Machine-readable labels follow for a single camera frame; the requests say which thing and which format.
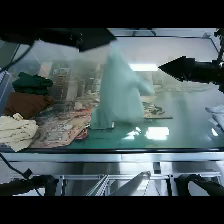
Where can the brown garment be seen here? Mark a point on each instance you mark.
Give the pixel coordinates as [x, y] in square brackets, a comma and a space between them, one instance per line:
[26, 104]

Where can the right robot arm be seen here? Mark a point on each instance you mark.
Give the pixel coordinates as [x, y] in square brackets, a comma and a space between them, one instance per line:
[196, 70]

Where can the cream garment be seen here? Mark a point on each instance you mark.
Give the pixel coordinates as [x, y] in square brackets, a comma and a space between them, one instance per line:
[16, 130]

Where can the pale green T-shirt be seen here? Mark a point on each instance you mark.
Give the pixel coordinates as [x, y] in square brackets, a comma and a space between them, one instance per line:
[116, 93]

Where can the silver frame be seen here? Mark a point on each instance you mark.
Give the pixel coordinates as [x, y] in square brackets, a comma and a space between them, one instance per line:
[100, 157]

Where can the dark green garment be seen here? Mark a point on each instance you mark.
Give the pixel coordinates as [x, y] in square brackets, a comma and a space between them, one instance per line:
[31, 84]

